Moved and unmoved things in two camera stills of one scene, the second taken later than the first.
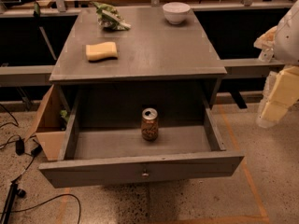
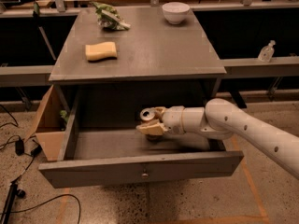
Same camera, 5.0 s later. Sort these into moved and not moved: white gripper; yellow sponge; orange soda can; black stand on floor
Moved: white gripper
Not moved: black stand on floor; yellow sponge; orange soda can
